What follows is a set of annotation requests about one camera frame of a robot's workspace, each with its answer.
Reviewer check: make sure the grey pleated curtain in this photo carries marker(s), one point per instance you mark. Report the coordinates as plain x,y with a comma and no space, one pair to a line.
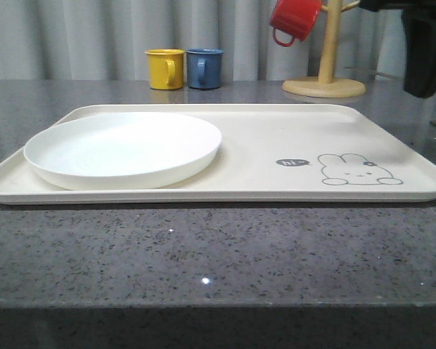
107,40

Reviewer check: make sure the blue enamel mug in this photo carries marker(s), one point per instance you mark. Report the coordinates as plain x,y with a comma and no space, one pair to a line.
204,67

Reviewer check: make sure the wooden mug tree stand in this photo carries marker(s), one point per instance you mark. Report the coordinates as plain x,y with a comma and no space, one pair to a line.
325,84

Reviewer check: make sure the red enamel mug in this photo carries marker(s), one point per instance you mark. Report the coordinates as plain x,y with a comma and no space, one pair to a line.
296,18

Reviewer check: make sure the white round plate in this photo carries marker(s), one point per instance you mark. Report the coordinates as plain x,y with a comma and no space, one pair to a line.
117,151

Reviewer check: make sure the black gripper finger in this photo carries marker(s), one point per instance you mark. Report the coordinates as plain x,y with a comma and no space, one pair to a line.
420,60

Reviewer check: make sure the yellow enamel mug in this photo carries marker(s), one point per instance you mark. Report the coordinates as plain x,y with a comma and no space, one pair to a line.
166,68

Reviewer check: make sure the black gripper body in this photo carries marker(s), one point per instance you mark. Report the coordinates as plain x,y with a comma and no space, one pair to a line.
376,5

